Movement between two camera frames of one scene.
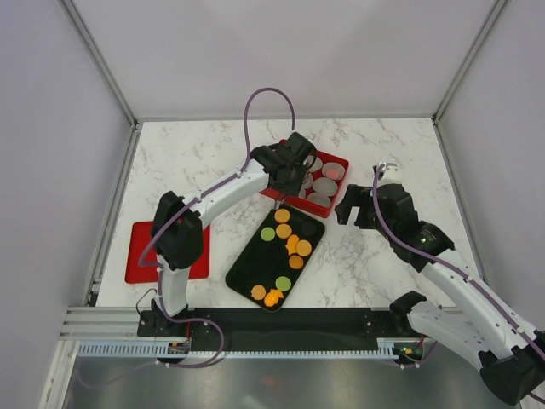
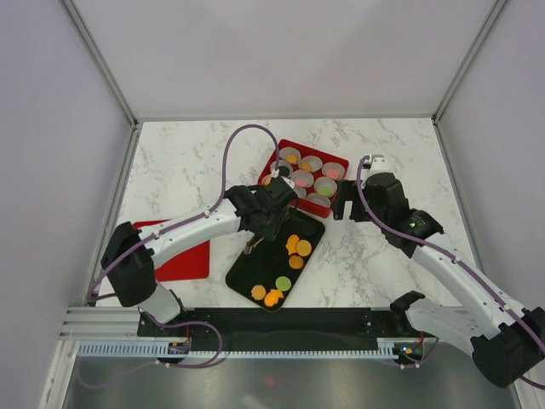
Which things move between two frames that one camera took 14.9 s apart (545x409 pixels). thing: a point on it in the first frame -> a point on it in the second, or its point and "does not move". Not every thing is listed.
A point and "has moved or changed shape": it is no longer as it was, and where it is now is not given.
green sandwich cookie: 267,233 has moved or changed shape
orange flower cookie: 258,292 does not move
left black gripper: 294,189 -> 271,233
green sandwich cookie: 283,283 does not move
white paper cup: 333,170 does not move
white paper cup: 308,181 does not move
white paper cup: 324,185 does not move
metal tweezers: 278,204 has moved or changed shape
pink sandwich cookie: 333,174 does not move
